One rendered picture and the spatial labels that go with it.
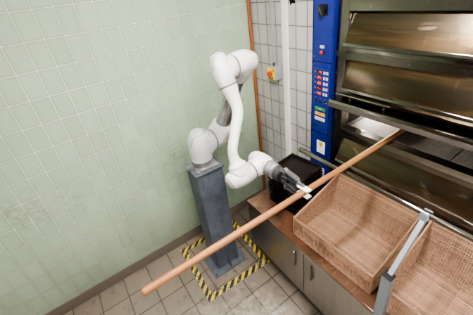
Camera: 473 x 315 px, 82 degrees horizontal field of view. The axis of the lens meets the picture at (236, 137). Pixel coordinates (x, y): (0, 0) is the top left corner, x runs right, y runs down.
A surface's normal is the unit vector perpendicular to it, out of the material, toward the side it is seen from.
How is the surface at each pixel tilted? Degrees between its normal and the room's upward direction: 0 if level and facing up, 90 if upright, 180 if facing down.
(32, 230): 90
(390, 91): 70
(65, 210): 90
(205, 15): 90
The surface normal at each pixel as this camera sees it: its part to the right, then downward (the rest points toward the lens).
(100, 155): 0.56, 0.35
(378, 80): -0.81, 0.04
